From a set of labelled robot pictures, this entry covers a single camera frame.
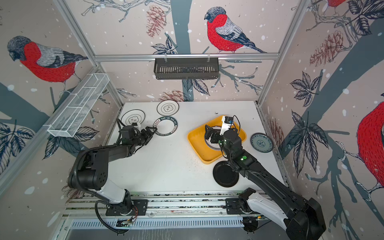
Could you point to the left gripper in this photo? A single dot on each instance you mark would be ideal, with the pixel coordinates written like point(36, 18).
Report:
point(148, 129)

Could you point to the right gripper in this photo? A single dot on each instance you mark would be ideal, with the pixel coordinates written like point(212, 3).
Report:
point(214, 140)

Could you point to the orange sunburst plate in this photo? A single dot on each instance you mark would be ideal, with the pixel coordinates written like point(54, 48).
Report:
point(215, 147)

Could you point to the green rim plate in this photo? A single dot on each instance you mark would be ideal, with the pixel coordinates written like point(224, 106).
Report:
point(165, 126)

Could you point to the yellow plastic bin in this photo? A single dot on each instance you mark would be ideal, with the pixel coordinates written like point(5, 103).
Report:
point(197, 141)

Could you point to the white plate black rim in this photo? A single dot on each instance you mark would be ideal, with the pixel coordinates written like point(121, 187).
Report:
point(168, 108)
point(133, 116)

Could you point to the white plate black rim back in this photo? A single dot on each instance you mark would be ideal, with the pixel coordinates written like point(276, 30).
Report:
point(168, 108)

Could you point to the teal patterned plate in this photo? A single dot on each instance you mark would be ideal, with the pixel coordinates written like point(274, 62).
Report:
point(262, 143)

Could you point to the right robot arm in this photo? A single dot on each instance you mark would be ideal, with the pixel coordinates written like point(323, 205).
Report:
point(302, 219)

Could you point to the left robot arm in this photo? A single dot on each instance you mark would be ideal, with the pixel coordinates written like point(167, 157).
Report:
point(89, 173)

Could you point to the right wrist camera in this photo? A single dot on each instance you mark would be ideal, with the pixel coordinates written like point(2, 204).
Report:
point(227, 123)

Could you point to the black hanging wall basket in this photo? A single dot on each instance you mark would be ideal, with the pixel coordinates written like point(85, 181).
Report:
point(186, 68)

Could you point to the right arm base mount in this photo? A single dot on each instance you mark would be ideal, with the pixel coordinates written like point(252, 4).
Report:
point(239, 205)

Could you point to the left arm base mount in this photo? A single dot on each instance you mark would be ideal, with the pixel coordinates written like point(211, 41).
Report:
point(133, 208)

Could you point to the white wire mesh shelf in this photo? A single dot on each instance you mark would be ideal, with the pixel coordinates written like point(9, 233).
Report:
point(80, 104)

